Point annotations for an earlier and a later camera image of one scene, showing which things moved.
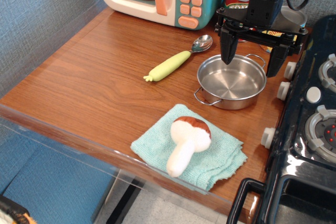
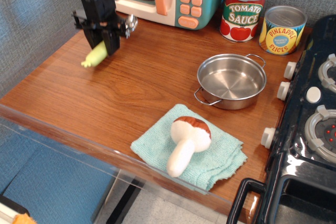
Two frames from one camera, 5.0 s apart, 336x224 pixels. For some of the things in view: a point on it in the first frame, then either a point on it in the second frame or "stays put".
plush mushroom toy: (192, 134) stays put
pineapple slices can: (289, 20) stays put
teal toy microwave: (195, 0) stays put
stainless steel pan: (239, 85) stays put
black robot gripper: (260, 23) to (98, 13)
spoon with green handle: (201, 43) to (101, 51)
